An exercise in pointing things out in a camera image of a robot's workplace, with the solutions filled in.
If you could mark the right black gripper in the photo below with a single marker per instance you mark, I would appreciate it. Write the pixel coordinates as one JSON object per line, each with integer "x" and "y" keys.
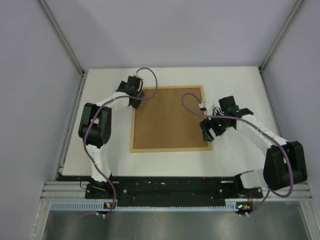
{"x": 205, "y": 125}

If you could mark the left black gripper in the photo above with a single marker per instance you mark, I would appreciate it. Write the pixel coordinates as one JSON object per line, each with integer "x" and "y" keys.
{"x": 136, "y": 104}

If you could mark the light wooden picture frame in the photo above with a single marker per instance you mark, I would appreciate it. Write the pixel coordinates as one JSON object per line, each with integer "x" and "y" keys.
{"x": 162, "y": 124}

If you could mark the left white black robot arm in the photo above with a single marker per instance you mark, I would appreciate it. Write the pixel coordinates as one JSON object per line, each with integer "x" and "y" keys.
{"x": 95, "y": 126}

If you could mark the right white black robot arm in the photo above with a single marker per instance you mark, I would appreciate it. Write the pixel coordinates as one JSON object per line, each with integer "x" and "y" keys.
{"x": 284, "y": 163}

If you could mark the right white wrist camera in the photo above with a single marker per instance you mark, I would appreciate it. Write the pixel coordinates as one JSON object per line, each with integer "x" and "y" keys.
{"x": 203, "y": 106}

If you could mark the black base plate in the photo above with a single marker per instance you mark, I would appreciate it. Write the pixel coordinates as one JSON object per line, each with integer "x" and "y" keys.
{"x": 156, "y": 191}

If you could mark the grey slotted cable duct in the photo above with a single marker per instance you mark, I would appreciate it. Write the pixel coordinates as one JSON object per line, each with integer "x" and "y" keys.
{"x": 103, "y": 206}

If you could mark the left aluminium corner post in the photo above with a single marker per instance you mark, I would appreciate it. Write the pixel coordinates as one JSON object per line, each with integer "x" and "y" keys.
{"x": 61, "y": 36}

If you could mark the aluminium corner post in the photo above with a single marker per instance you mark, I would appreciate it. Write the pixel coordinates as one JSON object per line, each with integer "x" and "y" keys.
{"x": 61, "y": 36}
{"x": 296, "y": 9}

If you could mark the aluminium front rail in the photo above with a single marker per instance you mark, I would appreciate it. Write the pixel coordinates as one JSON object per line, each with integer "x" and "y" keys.
{"x": 73, "y": 190}

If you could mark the right aluminium corner post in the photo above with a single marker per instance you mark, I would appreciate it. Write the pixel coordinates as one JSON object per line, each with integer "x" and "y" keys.
{"x": 296, "y": 9}

